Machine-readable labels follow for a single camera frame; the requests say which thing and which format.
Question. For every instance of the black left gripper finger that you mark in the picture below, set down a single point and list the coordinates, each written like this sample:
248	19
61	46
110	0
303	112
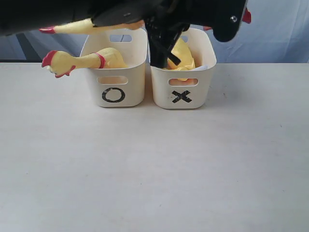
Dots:
102	17

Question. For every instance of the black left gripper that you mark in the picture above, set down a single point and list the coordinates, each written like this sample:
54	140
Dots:
167	21

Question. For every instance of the rubber chicken with white squeaker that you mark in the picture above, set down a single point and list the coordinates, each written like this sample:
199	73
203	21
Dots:
183	55

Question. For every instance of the yellow rubber chicken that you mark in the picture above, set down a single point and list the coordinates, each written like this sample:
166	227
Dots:
61	63
87	27

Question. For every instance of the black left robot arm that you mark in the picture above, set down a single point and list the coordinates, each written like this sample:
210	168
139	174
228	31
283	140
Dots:
24	15

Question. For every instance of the cream bin marked X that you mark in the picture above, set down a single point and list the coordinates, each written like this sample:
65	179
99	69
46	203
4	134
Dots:
181	99

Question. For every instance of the cream bin marked O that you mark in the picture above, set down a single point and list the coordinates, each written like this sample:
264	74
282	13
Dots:
122	87

